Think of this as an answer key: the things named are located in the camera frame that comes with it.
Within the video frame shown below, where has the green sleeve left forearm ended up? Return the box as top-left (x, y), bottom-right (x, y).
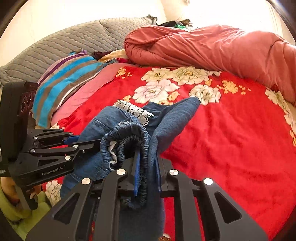
top-left (1, 189), bottom-right (51, 240)

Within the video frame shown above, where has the blue denim pant lace hem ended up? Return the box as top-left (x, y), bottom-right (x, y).
top-left (60, 97), bottom-right (200, 240)

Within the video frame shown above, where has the dusty red rolled duvet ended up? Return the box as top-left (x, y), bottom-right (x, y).
top-left (123, 25), bottom-right (295, 105)

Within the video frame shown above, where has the red floral blanket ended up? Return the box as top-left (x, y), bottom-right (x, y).
top-left (53, 66), bottom-right (295, 240)

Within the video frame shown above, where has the dark clothes pile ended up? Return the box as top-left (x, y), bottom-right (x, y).
top-left (160, 19), bottom-right (193, 29)

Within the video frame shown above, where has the left hand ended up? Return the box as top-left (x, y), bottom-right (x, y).
top-left (0, 177), bottom-right (42, 205)

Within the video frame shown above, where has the blue striped pillow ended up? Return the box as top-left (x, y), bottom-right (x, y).
top-left (32, 52), bottom-right (107, 128)

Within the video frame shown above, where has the grey quilted headboard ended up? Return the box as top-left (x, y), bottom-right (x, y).
top-left (1, 16), bottom-right (158, 86)

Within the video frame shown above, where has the pink pillow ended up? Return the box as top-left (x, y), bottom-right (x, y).
top-left (50, 63), bottom-right (132, 127)

